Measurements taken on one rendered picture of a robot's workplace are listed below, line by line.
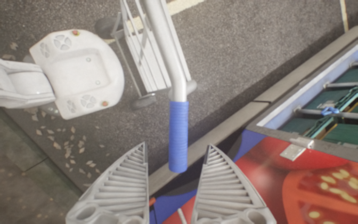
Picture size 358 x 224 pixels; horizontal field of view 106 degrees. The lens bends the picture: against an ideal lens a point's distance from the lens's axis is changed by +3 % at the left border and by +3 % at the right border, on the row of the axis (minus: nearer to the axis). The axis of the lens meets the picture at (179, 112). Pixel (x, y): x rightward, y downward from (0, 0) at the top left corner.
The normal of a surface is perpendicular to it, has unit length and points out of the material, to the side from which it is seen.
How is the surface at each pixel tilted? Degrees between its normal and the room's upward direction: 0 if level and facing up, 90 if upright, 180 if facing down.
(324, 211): 90
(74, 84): 0
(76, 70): 2
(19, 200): 8
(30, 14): 0
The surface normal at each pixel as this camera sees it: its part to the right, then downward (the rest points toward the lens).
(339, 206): -0.47, -0.84
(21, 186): 0.44, 0.04
